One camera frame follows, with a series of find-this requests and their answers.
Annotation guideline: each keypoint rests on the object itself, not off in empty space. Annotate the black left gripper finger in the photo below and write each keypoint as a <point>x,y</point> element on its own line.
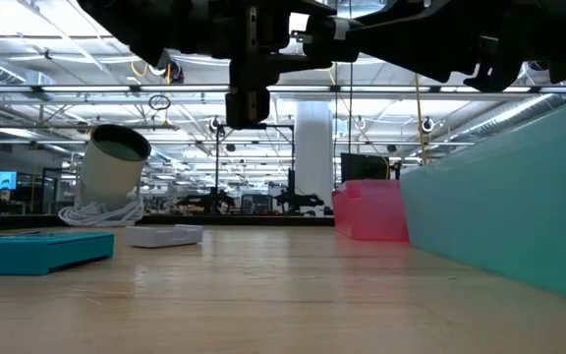
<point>248,105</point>

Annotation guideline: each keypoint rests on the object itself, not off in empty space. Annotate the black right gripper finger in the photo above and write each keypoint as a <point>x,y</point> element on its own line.
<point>401,44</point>

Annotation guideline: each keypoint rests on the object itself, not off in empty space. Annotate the white case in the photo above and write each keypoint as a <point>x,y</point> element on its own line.
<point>162,236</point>

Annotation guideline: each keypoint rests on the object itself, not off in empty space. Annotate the teal box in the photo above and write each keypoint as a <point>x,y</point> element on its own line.
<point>37,254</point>

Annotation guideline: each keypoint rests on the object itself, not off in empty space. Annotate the black background robot arm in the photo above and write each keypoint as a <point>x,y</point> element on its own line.
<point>293,199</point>
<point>209,201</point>

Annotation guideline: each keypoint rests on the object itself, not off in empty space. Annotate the small black ceiling reel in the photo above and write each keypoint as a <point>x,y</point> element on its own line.
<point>215,126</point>
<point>427,126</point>

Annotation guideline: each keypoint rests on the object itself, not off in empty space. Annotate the long ceiling light strip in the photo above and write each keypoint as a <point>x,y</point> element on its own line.
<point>165,89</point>

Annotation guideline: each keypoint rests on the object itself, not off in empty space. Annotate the white building column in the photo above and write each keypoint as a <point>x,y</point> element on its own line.
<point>314,157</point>

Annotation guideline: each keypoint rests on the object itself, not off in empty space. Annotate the black monitor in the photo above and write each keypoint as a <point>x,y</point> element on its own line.
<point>361,169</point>

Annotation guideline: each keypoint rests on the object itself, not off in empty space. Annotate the white cylindrical cup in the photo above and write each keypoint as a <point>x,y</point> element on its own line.
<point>108,177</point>

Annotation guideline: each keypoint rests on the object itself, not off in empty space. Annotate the red translucent plastic bin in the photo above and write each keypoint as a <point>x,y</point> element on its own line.
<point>371,211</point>

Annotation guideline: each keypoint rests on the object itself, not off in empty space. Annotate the teal translucent plastic bin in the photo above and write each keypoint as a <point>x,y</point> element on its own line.
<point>509,206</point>

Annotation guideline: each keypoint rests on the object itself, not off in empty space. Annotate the monitor with blue screen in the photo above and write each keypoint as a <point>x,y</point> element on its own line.
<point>5,180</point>

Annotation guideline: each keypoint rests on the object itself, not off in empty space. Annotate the black background rig frame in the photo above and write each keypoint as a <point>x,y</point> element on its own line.
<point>273,127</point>

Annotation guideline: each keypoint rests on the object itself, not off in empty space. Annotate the silver ventilation duct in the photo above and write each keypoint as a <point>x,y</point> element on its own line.
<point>509,115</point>

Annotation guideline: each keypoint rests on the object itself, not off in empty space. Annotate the black aluminium table frame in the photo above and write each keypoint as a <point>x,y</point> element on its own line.
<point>273,221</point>

